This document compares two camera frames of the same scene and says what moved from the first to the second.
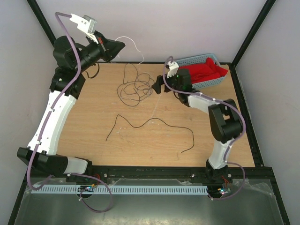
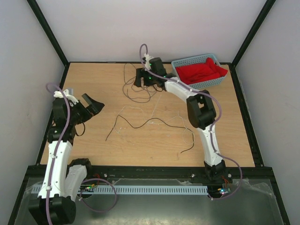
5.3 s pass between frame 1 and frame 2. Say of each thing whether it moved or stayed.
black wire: stayed
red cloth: stayed
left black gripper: moved
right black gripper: moved
